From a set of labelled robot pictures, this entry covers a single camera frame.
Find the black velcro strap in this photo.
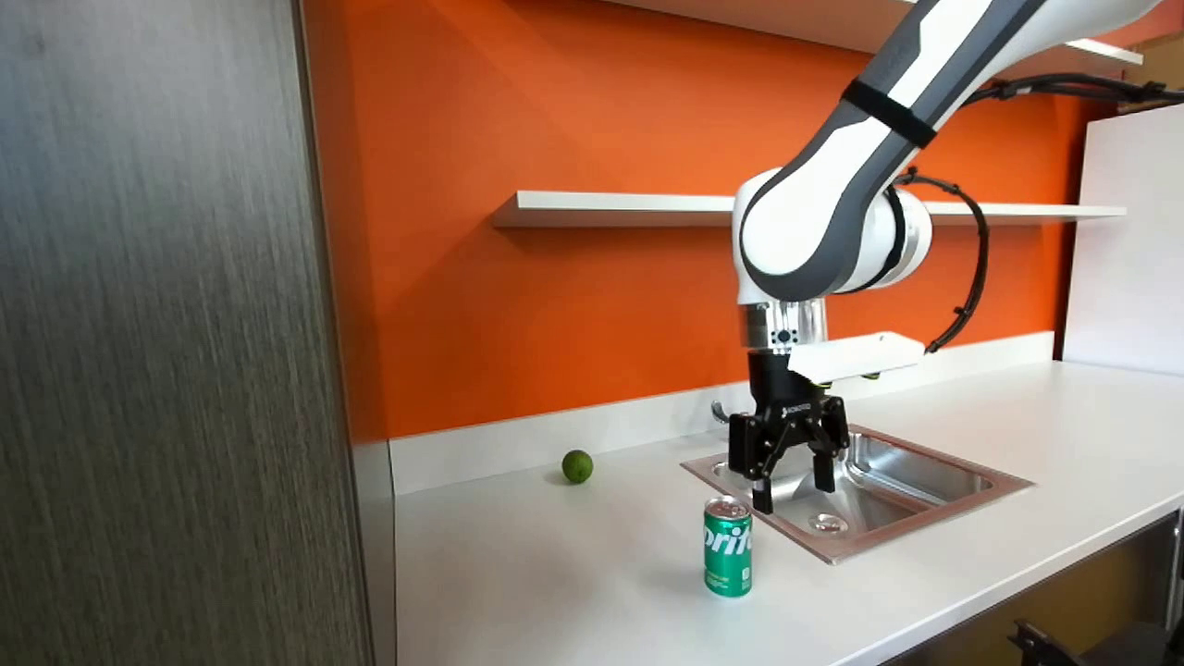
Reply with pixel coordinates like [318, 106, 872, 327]
[841, 78, 938, 151]

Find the long white wall shelf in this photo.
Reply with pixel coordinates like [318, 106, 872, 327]
[492, 186, 1129, 233]

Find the green soda can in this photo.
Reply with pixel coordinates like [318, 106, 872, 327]
[698, 493, 759, 602]

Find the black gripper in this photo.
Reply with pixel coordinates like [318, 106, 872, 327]
[726, 348, 856, 518]

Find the tall white panel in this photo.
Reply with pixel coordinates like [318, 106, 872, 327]
[1060, 101, 1184, 381]

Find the dark wood cabinet panel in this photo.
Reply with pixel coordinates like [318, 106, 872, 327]
[0, 0, 380, 666]

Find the stainless steel sink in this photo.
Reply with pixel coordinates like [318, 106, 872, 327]
[677, 422, 1037, 570]

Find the green lime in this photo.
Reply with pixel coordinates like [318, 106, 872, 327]
[558, 447, 600, 490]

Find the black cable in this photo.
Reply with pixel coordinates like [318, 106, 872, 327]
[901, 69, 1184, 359]

